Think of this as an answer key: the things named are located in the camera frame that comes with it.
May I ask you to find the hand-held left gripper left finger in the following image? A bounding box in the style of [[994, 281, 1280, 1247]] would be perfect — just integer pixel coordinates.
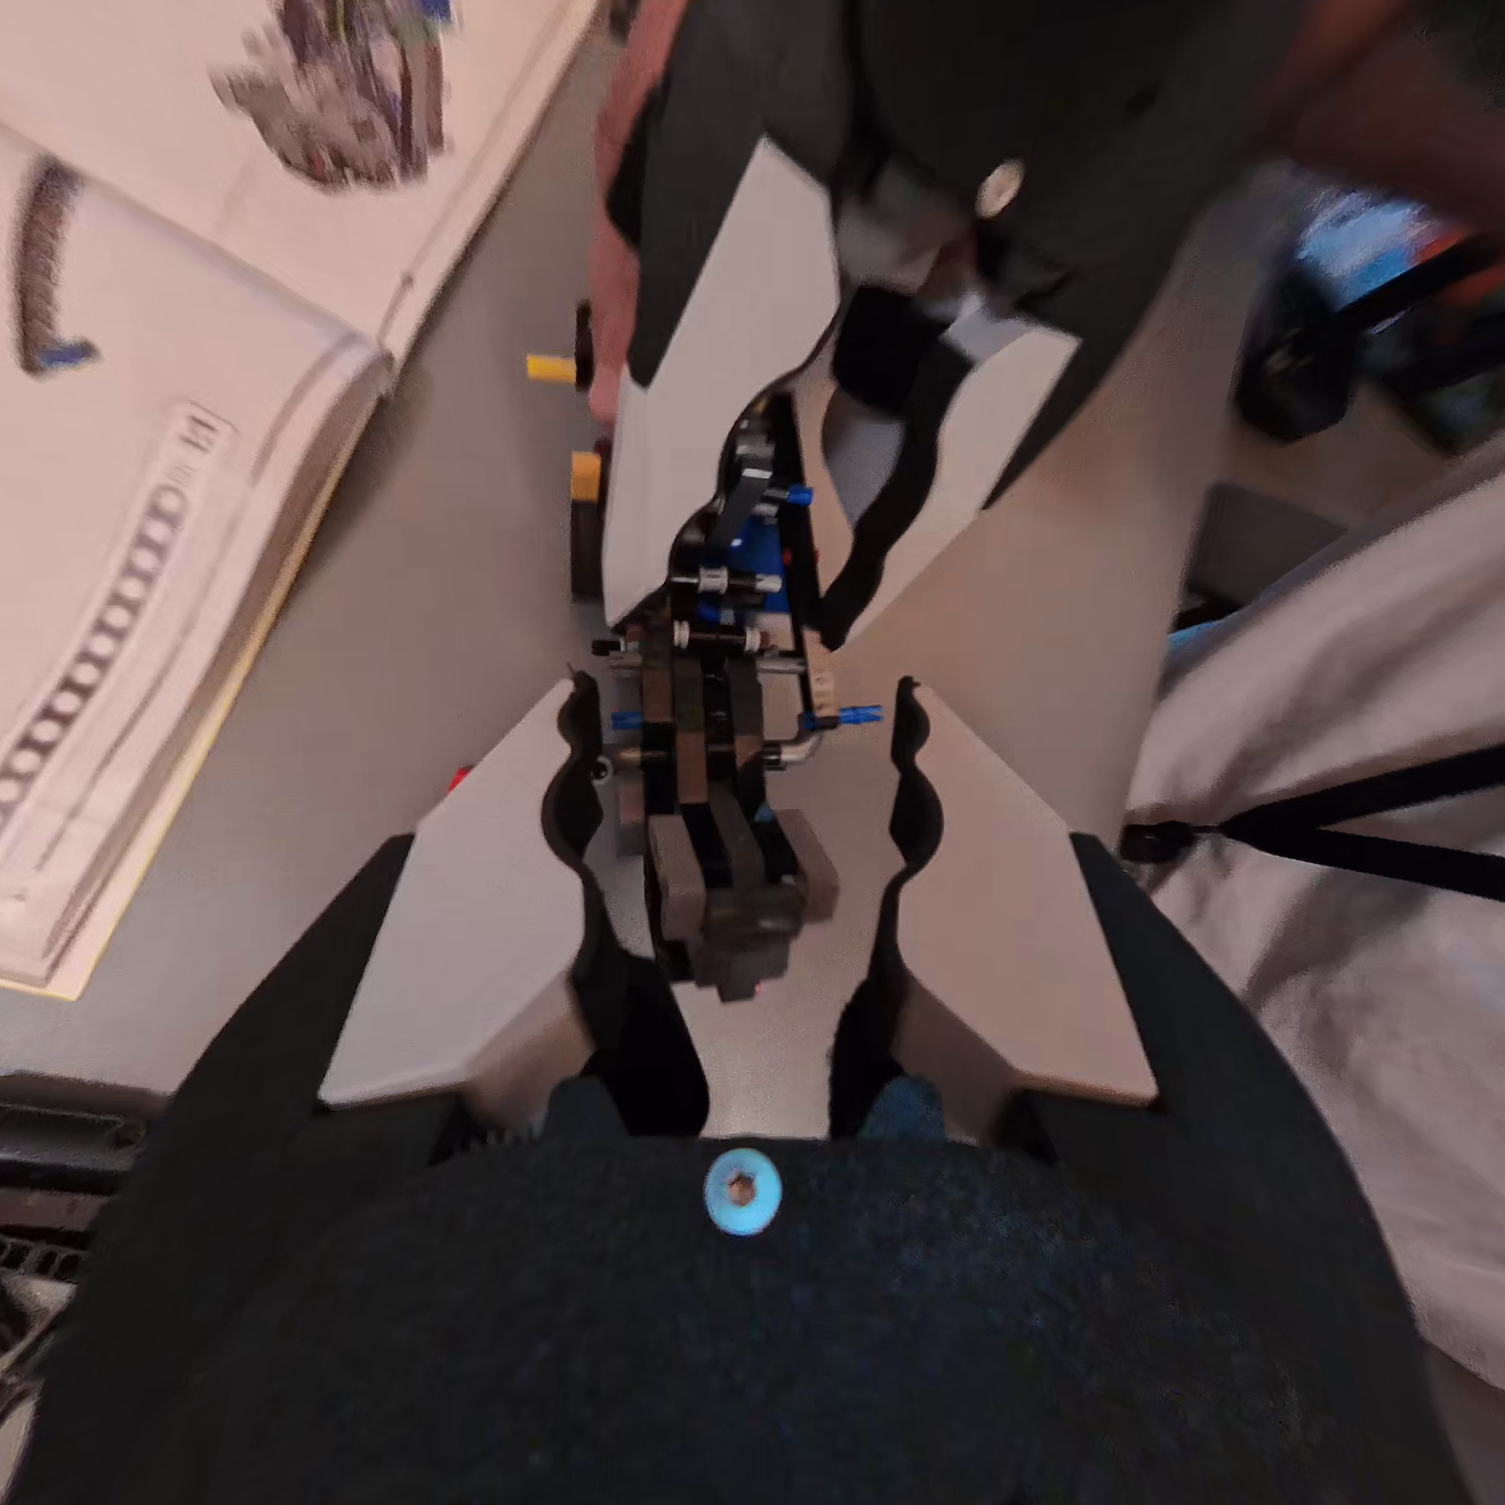
[[317, 670, 716, 1140]]

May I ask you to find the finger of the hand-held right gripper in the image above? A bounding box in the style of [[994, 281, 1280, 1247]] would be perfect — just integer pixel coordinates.
[[816, 288, 1083, 654], [600, 134, 845, 631]]

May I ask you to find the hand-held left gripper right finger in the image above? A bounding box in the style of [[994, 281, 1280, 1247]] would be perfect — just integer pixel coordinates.
[[825, 674, 1160, 1140]]

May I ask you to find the black blue lego vehicle chassis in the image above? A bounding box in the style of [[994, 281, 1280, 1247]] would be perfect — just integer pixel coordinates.
[[524, 299, 883, 1007]]

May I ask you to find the pile of black lego parts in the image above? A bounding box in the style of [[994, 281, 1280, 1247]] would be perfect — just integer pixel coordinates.
[[0, 1070, 166, 1401]]

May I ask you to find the open lego instruction booklet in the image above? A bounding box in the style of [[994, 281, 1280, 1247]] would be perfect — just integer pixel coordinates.
[[0, 0, 612, 1003]]

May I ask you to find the person's right hand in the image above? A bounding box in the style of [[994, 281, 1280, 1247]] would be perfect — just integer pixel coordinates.
[[591, 5, 673, 426]]

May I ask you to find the person's white shirt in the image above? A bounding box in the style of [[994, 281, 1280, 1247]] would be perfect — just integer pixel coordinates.
[[1121, 469, 1505, 1392]]

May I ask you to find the dark bag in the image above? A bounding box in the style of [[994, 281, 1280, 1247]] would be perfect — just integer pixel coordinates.
[[1232, 188, 1505, 453]]

